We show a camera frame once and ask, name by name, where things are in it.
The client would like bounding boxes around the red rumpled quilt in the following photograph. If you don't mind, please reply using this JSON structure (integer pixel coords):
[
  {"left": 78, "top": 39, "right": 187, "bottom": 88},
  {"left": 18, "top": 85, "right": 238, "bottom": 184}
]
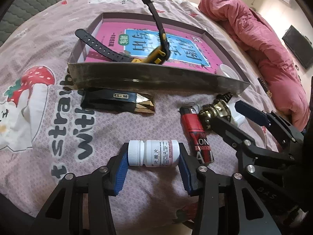
[{"left": 198, "top": 0, "right": 311, "bottom": 132}]

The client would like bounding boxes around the black wall television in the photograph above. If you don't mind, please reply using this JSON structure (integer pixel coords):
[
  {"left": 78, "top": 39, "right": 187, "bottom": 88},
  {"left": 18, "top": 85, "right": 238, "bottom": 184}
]
[{"left": 282, "top": 25, "right": 313, "bottom": 69}]

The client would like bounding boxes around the black and gold bar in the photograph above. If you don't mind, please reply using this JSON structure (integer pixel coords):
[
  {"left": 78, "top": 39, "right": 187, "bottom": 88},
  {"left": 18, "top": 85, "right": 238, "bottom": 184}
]
[{"left": 258, "top": 77, "right": 272, "bottom": 98}]

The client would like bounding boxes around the pink strawberry print blanket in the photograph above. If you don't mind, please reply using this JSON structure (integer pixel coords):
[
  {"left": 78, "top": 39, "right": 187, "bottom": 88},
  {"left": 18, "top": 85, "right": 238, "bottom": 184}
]
[{"left": 0, "top": 0, "right": 280, "bottom": 233}]

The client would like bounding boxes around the white pill bottle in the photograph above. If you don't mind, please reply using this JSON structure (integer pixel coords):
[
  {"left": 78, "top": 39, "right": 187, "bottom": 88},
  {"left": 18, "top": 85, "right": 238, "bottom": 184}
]
[{"left": 127, "top": 139, "right": 180, "bottom": 168}]

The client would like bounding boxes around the white earbuds case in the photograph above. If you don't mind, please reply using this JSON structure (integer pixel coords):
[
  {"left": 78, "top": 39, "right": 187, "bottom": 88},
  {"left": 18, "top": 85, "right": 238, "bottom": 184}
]
[{"left": 228, "top": 102, "right": 246, "bottom": 127}]

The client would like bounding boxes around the black and gold box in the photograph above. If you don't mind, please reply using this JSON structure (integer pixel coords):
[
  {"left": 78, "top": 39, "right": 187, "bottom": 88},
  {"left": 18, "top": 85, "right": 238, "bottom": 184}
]
[{"left": 81, "top": 88, "right": 156, "bottom": 114}]

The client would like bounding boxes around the red and black lighter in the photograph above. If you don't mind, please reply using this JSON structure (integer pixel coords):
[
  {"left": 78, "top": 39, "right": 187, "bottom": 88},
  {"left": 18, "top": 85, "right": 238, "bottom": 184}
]
[{"left": 179, "top": 106, "right": 214, "bottom": 164}]

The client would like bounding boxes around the pink and blue book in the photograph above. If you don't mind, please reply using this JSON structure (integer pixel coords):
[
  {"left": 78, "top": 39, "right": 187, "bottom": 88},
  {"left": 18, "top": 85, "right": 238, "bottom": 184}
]
[{"left": 92, "top": 22, "right": 223, "bottom": 74}]

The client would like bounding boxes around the dark cardboard box tray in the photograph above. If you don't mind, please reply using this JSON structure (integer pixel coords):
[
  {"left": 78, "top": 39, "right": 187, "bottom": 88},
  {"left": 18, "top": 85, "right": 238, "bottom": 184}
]
[{"left": 68, "top": 12, "right": 250, "bottom": 94}]

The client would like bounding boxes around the black and yellow wristwatch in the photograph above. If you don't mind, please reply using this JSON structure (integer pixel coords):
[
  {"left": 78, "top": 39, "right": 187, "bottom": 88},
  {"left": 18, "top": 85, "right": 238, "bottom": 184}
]
[{"left": 75, "top": 0, "right": 171, "bottom": 65}]

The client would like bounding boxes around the black hair claw clip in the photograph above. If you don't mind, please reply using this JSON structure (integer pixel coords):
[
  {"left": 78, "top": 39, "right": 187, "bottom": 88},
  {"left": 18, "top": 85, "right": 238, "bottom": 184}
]
[{"left": 216, "top": 92, "right": 233, "bottom": 103}]

